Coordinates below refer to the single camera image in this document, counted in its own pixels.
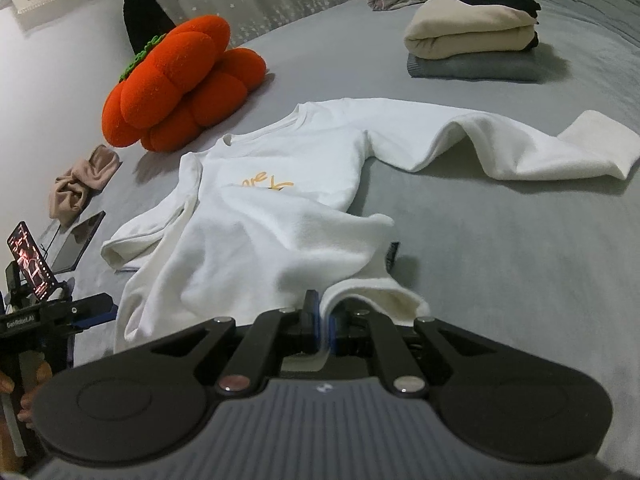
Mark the hanging black garment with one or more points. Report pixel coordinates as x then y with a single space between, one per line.
147 20

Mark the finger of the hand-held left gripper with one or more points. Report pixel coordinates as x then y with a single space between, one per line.
97 310

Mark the person's left hand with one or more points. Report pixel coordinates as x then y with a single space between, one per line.
36 380

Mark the white sweatshirt with orange print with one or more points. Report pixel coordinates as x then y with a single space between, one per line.
260 240

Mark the black tablet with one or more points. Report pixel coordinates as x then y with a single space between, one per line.
77 245

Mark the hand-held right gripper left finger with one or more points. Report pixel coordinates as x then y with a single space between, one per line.
311 320

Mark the crumpled tan cloth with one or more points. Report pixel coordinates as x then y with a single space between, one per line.
80 185

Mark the smartphone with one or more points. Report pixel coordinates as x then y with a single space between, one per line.
30 260

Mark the orange pumpkin plush pillow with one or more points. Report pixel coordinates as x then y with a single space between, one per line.
175 85

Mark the folded grey garment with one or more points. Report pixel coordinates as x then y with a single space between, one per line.
475 67

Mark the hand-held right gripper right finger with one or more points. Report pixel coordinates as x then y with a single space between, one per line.
334 332

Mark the black phone stand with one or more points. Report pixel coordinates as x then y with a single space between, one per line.
17 285

